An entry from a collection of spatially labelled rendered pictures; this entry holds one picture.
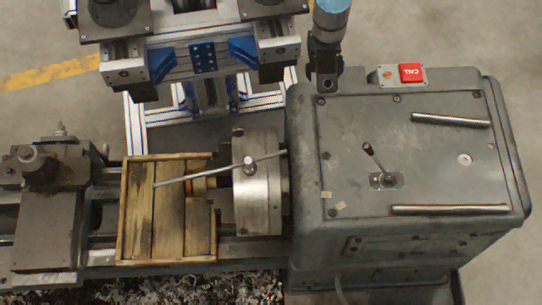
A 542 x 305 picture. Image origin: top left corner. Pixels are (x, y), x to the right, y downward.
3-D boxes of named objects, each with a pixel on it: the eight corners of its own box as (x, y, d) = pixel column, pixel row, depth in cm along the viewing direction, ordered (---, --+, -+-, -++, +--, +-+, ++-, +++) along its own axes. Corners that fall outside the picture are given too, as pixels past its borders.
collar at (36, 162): (47, 145, 158) (44, 141, 155) (44, 171, 155) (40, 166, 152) (19, 146, 158) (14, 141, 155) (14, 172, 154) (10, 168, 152)
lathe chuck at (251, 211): (264, 141, 178) (263, 109, 147) (268, 241, 170) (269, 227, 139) (236, 143, 178) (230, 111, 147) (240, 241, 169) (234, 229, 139)
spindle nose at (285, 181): (285, 152, 172) (288, 133, 151) (290, 219, 166) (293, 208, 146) (276, 152, 172) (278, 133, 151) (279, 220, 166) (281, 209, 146)
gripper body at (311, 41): (336, 43, 133) (342, 10, 122) (340, 74, 129) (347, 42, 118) (305, 45, 133) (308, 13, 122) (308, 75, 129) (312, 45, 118)
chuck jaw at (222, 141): (245, 166, 159) (243, 130, 153) (245, 176, 155) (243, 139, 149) (207, 169, 159) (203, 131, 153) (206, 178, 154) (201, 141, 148)
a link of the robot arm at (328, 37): (350, 31, 114) (311, 33, 114) (347, 44, 119) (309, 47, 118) (345, 2, 118) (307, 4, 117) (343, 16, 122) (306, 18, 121)
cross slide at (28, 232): (87, 140, 181) (83, 133, 177) (73, 271, 162) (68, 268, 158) (34, 141, 180) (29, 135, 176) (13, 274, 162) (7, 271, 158)
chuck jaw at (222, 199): (246, 186, 155) (246, 225, 149) (246, 194, 159) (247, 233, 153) (206, 188, 154) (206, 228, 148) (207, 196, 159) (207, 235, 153)
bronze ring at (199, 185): (215, 160, 156) (182, 162, 156) (215, 191, 152) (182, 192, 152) (218, 173, 164) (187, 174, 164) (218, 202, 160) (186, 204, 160)
